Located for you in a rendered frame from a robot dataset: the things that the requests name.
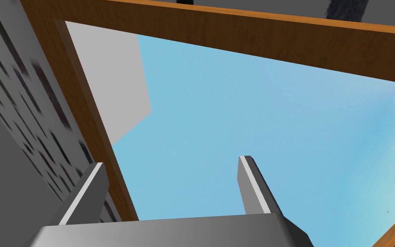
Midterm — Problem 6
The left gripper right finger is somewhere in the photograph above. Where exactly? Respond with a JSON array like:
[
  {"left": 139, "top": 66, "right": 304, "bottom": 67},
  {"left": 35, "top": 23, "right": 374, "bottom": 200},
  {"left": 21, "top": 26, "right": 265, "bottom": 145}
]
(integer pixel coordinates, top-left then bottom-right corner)
[{"left": 236, "top": 155, "right": 284, "bottom": 216}]

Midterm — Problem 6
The wooden framed window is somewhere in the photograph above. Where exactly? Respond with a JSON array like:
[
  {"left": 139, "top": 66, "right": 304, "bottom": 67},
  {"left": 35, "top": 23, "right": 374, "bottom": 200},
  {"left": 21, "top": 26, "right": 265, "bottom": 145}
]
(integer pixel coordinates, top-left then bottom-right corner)
[{"left": 19, "top": 0, "right": 395, "bottom": 247}]

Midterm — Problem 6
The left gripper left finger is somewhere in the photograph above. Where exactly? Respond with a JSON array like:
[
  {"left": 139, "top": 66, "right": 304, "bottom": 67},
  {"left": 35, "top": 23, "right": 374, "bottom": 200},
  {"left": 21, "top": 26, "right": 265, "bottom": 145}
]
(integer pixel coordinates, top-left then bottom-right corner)
[{"left": 48, "top": 162, "right": 110, "bottom": 226}]

